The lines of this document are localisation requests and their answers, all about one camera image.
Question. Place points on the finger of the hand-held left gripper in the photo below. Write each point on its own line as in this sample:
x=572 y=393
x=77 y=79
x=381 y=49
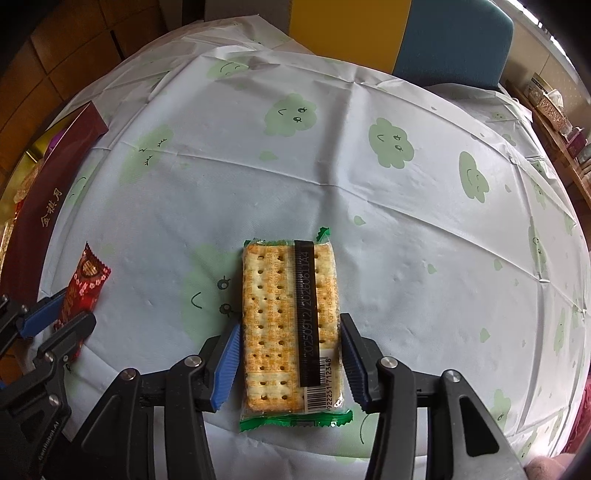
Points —
x=74 y=332
x=39 y=316

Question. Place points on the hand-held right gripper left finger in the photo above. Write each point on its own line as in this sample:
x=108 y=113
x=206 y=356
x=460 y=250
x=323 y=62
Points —
x=226 y=364

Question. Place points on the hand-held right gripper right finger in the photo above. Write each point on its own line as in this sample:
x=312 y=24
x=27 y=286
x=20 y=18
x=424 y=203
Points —
x=353 y=364

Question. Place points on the red flowered candy wrapper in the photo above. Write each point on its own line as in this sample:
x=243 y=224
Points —
x=85 y=286

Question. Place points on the green-edged cracker packet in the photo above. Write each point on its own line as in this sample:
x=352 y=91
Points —
x=272 y=323

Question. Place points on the dark red gold-lined box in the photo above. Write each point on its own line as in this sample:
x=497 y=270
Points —
x=55 y=184

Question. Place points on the pink fuzzy cloth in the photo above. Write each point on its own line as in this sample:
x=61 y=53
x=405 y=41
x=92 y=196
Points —
x=558 y=468

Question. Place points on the wooden side desk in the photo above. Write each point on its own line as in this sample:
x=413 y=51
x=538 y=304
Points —
x=568 y=170

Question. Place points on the small purple box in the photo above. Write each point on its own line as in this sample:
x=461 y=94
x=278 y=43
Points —
x=577 y=144

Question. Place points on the patterned tissue box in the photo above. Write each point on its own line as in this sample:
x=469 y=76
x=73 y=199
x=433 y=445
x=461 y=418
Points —
x=549 y=104

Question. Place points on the grey yellow blue headboard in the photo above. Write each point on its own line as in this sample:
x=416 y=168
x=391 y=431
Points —
x=452 y=41

